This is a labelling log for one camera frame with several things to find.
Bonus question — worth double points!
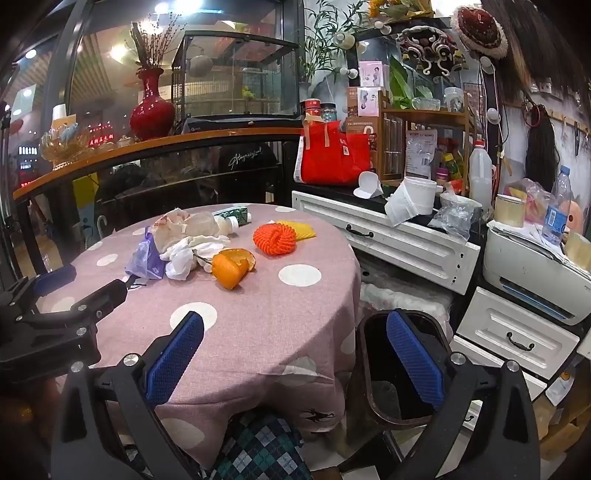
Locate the green white milk carton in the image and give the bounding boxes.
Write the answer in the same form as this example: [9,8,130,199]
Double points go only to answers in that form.
[212,207,253,223]

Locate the dried flower branches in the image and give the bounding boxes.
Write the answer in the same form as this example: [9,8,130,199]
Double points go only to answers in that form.
[124,13,186,71]

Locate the purple plastic bag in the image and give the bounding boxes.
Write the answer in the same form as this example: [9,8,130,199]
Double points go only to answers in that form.
[126,226,166,281]

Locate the white printer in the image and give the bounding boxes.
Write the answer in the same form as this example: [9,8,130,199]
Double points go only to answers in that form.
[482,220,591,326]

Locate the wooden shelf rack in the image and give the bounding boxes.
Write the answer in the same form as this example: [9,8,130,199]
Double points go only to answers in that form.
[376,89,477,184]

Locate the wooden counter rail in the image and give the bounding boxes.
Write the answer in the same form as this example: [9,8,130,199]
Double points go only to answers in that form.
[13,126,305,202]

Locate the black trash bin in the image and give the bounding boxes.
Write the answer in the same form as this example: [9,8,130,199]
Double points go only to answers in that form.
[347,310,455,432]

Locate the small white paper cup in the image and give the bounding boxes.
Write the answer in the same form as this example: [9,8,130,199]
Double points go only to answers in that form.
[353,172,385,199]

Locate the pink box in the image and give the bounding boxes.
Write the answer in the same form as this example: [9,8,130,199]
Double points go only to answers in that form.
[358,60,383,89]

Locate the clear plastic wrapper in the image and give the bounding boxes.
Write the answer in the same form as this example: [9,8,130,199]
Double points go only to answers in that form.
[150,208,220,252]

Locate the crumpled clear plastic bag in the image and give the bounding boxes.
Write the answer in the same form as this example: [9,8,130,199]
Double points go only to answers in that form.
[427,202,484,243]

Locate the white drawer cabinet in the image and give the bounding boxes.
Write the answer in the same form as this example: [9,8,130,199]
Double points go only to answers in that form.
[292,189,481,296]

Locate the red ceramic vase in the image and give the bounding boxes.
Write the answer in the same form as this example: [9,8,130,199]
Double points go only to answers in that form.
[129,68,177,142]

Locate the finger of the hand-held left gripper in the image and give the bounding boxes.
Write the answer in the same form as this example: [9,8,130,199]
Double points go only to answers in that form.
[21,277,131,334]
[0,264,78,324]

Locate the white fluffy cloth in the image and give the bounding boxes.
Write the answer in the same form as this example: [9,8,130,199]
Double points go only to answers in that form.
[359,263,454,334]

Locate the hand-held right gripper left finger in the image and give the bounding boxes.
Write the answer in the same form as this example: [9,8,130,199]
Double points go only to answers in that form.
[50,311,206,480]

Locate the green leafy plant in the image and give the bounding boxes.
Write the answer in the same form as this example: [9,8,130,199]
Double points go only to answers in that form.
[301,0,371,85]

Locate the large white paper cup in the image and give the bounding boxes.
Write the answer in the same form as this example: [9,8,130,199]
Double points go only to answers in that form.
[385,176,438,227]

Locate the white lower drawer unit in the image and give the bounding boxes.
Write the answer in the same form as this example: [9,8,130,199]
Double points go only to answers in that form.
[450,286,581,432]

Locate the orange foam fruit net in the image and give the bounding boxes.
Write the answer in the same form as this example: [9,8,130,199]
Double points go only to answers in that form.
[252,222,297,256]

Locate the clear water bottle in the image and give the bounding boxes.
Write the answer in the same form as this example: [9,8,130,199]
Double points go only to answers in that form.
[541,165,573,246]

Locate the golden glass bowl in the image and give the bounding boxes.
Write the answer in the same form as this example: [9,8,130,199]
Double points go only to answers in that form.
[39,121,92,171]

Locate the yellow foam fruit net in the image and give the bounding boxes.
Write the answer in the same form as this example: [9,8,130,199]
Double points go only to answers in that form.
[276,220,318,241]

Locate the embroidered round red hat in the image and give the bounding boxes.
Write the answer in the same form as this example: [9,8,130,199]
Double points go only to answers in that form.
[451,4,509,59]

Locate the white plastic jug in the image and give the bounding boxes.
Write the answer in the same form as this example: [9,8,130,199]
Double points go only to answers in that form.
[468,140,494,211]

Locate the red fabric bag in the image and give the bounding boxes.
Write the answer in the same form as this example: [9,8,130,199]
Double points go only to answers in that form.
[295,119,373,186]

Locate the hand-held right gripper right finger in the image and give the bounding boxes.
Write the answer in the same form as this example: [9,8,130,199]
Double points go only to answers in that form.
[339,309,542,480]

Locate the orange peel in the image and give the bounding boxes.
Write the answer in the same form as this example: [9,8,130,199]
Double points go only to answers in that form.
[211,248,256,291]

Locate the beige tape roll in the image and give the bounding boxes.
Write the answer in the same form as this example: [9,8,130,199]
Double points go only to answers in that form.
[494,194,525,228]

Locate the glass display case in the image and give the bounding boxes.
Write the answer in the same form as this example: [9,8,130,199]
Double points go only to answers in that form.
[172,30,305,124]

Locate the crumpled white tissue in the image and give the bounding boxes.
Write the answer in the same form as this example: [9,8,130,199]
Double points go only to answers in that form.
[159,234,232,281]

